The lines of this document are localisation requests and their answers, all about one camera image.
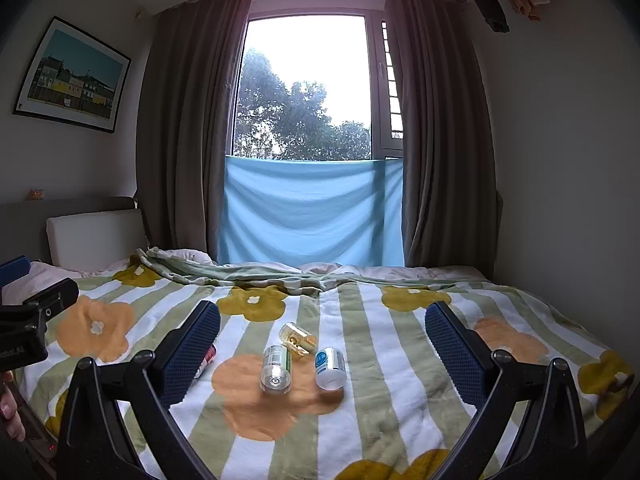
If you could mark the brown curtain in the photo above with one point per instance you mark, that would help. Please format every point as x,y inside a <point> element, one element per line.
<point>185,135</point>
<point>445,150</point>

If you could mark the floral striped blanket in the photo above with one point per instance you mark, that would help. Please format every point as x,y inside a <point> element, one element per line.
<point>350,320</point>

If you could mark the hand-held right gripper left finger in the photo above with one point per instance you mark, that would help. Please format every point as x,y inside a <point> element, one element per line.
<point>192,355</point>

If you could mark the small figurine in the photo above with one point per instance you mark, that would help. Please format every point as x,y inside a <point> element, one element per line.
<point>36,194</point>

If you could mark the white cup with blue label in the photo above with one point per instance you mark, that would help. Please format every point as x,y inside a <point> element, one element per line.
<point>330,367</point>

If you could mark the red and white cup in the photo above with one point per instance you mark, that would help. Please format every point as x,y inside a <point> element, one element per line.
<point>207,357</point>

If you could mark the white framed window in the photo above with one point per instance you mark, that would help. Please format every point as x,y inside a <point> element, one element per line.
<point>377,85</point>

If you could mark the person's left hand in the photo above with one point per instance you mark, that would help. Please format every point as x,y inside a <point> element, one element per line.
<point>11,417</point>

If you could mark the clear golden cup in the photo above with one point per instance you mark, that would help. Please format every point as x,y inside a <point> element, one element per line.
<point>296,338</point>

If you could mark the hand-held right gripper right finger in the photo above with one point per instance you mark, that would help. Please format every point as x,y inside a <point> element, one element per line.
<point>455,357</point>

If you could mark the white cushion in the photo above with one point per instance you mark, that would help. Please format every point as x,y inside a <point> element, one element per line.
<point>95,237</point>

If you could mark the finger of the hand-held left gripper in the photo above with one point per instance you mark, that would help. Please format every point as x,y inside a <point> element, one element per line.
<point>52,297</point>
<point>15,269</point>

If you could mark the grey headboard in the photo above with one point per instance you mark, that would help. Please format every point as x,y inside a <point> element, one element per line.
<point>22,220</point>

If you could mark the light blue cloth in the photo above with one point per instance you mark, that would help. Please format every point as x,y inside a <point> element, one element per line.
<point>310,210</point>

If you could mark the framed picture of houses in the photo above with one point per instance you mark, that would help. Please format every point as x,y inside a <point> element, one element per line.
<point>72,75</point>

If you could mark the clear cup with green label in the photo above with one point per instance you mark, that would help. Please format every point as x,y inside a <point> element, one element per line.
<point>276,367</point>

